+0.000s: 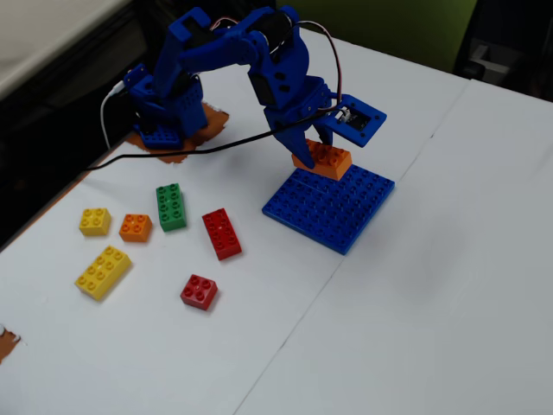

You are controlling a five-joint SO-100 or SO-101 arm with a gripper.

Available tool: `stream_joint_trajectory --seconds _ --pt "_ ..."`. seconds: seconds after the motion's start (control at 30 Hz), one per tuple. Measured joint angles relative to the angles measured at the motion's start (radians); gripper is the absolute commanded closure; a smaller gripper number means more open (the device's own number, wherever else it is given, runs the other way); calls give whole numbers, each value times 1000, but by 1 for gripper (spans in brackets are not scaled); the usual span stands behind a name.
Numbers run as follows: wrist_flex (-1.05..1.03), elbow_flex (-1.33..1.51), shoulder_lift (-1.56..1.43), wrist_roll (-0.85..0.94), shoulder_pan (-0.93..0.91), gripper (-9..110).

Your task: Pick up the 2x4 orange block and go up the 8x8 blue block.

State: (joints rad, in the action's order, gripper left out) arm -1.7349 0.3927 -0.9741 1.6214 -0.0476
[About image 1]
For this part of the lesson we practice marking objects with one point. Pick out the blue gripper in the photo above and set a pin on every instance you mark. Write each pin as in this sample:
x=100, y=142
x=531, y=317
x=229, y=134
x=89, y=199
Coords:
x=289, y=116

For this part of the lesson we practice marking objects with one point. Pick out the orange 2x4 toy brick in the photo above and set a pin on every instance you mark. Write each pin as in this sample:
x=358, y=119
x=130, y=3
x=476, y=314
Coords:
x=332, y=162

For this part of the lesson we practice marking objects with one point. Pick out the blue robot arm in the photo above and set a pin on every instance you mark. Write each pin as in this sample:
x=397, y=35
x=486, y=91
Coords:
x=190, y=56

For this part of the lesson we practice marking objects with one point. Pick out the blue 8x8 brick plate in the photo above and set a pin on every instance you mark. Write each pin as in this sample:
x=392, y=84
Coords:
x=328, y=212

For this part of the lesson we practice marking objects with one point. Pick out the white table cover sheet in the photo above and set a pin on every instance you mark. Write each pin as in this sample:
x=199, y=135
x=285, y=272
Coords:
x=432, y=302
x=367, y=73

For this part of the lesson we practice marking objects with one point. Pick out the green upholstered panel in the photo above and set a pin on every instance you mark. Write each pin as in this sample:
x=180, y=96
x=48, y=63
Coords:
x=389, y=30

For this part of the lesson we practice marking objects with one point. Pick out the red 2x4 toy brick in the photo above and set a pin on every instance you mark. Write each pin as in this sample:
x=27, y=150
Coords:
x=221, y=234

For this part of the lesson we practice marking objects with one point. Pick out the green 2x4 toy brick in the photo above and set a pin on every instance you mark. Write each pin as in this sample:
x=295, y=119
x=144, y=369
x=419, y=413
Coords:
x=171, y=207

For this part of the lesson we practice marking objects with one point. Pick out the red 2x2 toy brick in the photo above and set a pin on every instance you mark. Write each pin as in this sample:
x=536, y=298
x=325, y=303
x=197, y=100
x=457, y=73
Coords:
x=198, y=292

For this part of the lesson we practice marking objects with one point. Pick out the orange 2x2 toy brick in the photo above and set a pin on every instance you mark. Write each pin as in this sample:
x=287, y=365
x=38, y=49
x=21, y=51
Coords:
x=135, y=227

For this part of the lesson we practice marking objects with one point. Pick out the yellow 2x2 toy brick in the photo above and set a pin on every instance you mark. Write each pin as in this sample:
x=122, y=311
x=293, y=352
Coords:
x=95, y=221

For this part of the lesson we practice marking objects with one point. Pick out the yellow 2x4 toy brick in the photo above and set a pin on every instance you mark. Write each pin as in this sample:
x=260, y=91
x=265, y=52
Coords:
x=103, y=273

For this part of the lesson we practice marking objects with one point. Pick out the white desk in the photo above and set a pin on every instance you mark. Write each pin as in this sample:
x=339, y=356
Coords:
x=39, y=34

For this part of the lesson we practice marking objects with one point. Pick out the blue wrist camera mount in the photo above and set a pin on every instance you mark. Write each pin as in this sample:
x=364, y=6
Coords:
x=358, y=123

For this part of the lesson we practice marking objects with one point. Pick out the grey chair bracket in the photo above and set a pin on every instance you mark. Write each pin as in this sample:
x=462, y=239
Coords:
x=490, y=58

